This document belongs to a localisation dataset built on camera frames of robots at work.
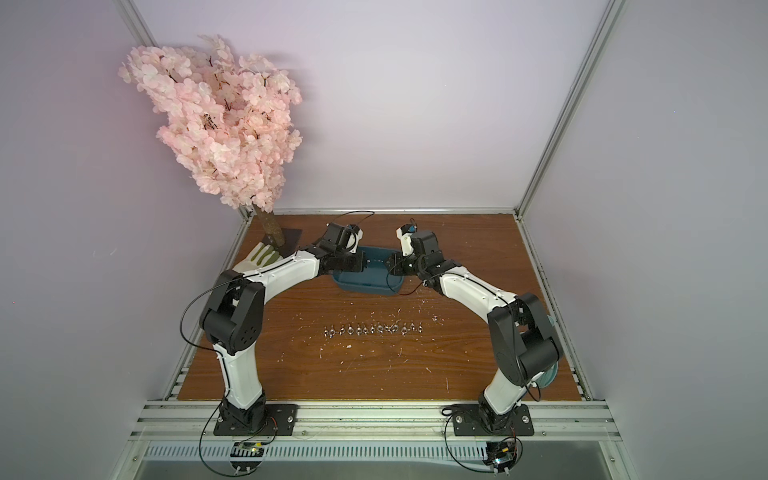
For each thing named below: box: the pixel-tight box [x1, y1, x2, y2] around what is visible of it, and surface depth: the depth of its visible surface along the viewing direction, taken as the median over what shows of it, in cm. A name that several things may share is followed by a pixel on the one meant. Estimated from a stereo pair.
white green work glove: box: [232, 242, 283, 273], surface depth 108 cm
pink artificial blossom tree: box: [118, 35, 303, 247], surface depth 71 cm
